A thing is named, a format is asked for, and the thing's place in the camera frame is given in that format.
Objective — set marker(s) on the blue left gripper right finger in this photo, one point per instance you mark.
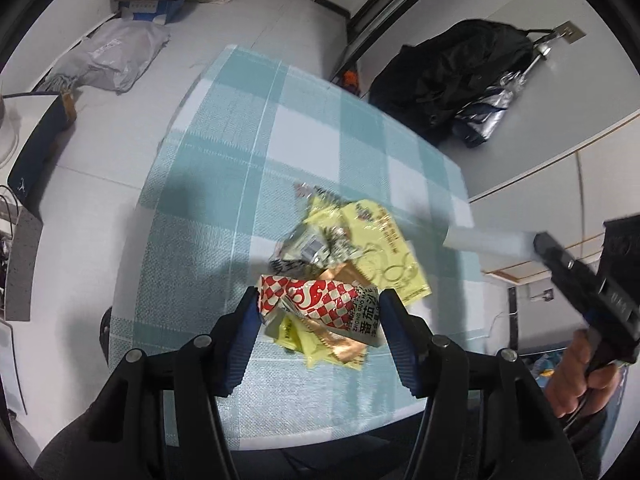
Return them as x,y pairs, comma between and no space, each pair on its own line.
406,341

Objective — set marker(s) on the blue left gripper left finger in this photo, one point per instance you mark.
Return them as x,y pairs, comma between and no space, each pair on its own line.
238,334

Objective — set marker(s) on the brown snack wrapper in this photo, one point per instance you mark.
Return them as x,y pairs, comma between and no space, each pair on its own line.
345,351

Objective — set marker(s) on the red checkered snack wrapper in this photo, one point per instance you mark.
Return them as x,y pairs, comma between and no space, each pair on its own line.
350,310

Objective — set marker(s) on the white foam strip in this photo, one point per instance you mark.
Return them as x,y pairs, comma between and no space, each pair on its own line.
515,245

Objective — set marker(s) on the yellow clear food bag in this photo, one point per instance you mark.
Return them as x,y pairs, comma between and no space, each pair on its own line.
294,335

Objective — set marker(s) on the person's right hand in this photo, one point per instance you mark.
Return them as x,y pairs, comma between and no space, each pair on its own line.
569,381

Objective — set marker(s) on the white wardrobe with gold trim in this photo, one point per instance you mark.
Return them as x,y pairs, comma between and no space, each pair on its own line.
572,196

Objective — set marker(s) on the teal checked tablecloth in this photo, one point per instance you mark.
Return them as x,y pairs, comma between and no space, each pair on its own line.
271,177

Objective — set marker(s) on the silver folded umbrella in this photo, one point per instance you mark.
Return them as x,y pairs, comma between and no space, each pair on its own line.
478,121

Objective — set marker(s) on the black jacket on hook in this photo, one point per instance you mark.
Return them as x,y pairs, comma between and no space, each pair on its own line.
426,85

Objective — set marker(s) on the white navy box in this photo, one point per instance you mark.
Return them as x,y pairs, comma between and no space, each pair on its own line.
31,124

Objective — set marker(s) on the grey parcel bag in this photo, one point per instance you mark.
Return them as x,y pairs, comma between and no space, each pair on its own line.
113,58

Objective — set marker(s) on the blue cardboard box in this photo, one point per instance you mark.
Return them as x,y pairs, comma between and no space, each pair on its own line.
155,11

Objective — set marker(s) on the black metal rack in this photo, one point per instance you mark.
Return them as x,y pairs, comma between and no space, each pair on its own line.
365,28

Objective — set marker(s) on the wall power socket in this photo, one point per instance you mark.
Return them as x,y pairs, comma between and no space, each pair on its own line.
547,295

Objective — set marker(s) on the wall hook plate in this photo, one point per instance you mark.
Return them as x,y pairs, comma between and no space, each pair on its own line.
569,32

